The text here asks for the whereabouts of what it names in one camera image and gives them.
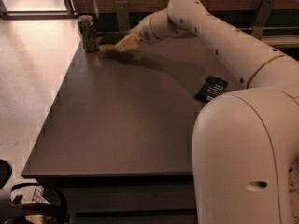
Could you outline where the left grey metal bracket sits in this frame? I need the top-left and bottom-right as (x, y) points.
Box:
(115, 0), (130, 31)

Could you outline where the grey cabinet with drawers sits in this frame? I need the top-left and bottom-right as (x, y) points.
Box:
(22, 38), (237, 224)

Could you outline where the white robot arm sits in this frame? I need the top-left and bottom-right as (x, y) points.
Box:
(117, 0), (299, 224)

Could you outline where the black chair with wire basket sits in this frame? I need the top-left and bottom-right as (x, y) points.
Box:
(0, 159), (69, 224)

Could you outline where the green and yellow sponge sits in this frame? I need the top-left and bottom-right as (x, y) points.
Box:
(98, 32), (127, 51)

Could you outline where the green drink can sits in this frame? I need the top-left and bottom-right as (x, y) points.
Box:
(78, 15), (98, 52)

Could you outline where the window frame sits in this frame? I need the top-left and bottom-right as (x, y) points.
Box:
(0, 0), (75, 20)

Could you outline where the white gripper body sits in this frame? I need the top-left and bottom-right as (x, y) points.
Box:
(130, 15), (159, 45)

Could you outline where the dark blue snack packet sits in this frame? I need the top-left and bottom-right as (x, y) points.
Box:
(194, 76), (228, 104)

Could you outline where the right grey metal bracket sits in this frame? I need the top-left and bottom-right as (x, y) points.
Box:
(251, 0), (276, 39)

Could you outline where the grey metal bracket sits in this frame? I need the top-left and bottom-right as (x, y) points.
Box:
(115, 0), (130, 31)
(251, 0), (276, 39)

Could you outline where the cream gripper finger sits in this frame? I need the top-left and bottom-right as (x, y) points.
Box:
(115, 33), (141, 52)

